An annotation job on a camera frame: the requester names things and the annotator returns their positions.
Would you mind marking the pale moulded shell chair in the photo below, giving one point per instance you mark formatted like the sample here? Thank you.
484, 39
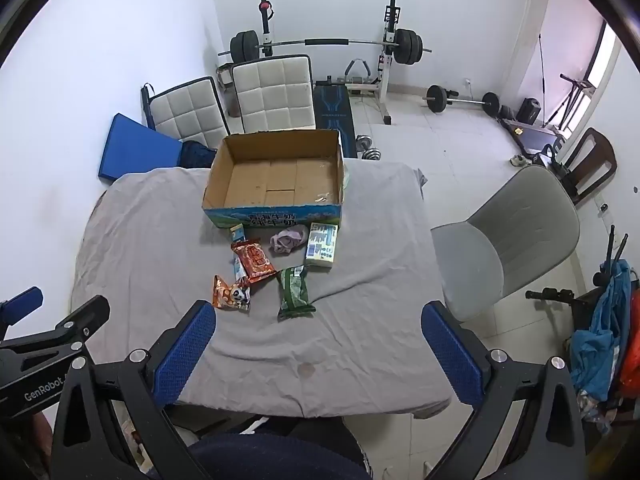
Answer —
525, 220

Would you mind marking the blue jacket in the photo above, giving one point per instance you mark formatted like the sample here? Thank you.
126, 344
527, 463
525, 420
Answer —
605, 330

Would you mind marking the large white quilted chair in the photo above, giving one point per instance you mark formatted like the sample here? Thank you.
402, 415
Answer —
272, 92

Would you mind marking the small white quilted chair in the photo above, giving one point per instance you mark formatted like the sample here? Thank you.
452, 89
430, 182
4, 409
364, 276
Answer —
190, 110

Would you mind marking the green snack packet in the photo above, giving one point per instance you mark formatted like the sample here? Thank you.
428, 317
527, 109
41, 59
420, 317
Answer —
295, 292

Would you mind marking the cardboard box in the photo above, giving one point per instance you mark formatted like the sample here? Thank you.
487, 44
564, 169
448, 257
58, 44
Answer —
275, 180

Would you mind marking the long blue white snack packet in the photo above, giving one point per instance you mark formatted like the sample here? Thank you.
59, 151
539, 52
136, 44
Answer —
236, 232

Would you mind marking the window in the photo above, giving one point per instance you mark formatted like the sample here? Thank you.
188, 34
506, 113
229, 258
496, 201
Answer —
602, 55

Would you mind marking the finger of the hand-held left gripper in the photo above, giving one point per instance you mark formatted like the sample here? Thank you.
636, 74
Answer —
22, 300
75, 322

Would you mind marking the short barbell with black plates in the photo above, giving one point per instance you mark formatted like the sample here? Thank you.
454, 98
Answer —
440, 98

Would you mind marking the orange panda snack packet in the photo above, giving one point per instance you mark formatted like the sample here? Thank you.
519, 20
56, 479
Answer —
227, 294

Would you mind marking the dark blue mesh bag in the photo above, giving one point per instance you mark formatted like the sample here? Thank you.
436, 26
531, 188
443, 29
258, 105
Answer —
197, 155

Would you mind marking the black speaker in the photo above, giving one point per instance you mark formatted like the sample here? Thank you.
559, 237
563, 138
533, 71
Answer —
528, 110

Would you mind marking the pink cloth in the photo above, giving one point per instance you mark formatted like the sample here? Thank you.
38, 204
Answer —
287, 240

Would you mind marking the blue foam mat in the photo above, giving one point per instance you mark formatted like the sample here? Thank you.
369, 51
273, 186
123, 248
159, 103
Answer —
135, 147

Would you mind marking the chrome dumbbell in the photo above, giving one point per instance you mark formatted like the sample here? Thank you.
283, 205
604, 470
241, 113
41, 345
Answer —
372, 154
363, 141

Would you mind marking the blue white tissue pack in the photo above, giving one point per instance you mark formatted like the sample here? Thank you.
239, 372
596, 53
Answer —
320, 247

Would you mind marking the white bench press rack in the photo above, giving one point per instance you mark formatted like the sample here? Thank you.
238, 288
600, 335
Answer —
387, 75

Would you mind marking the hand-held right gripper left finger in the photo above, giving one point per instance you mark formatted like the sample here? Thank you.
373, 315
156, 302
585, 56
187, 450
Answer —
185, 355

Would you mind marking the grey tablecloth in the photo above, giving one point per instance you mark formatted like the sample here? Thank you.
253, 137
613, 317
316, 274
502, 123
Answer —
150, 260

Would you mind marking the red snack packet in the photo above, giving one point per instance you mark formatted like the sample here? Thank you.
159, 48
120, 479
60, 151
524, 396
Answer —
255, 260

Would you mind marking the orange cloth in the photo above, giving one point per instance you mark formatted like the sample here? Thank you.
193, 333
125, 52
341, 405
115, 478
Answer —
632, 345

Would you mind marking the dark wooden chair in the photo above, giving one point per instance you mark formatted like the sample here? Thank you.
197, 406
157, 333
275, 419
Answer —
597, 152

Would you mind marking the person's left forearm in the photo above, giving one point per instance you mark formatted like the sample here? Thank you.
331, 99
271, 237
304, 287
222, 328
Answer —
39, 435

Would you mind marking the pair of pale shoes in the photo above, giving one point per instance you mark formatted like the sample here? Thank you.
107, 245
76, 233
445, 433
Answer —
518, 160

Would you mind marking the long barbell with black plates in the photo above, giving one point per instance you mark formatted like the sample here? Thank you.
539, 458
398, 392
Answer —
325, 41

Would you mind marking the black blue weight bench pad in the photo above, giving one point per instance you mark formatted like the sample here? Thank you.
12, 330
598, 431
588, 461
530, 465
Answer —
332, 107

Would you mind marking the person's dark pants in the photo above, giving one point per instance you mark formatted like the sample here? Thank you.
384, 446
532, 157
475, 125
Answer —
280, 455

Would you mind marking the thin black pole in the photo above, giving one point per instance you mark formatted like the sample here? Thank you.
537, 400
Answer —
540, 75

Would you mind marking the treadmill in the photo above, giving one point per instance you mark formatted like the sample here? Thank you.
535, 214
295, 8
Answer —
532, 135

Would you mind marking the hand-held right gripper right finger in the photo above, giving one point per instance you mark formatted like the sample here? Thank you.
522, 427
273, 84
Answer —
452, 355

